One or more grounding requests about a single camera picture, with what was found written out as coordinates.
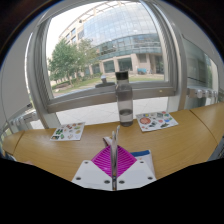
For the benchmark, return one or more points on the green tree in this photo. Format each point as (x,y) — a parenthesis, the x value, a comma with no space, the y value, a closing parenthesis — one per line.
(68,61)

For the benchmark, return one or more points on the sticker sheet with red circle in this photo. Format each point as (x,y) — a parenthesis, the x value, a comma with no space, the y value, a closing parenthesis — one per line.
(156,121)

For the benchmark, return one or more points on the glass-fronted building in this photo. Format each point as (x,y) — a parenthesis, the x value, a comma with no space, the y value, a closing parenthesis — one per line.
(123,36)

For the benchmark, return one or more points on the clear water bottle, black cap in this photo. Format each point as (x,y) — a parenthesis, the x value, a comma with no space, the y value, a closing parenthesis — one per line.
(124,100)

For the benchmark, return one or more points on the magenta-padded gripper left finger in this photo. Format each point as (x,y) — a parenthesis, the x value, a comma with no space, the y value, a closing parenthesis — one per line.
(91,175)

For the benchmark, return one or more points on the rectangular food sticker sheet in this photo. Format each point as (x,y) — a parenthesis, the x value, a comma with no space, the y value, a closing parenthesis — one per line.
(68,131)

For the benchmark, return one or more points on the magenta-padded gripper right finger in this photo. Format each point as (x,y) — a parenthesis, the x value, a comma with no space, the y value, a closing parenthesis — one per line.
(136,175)

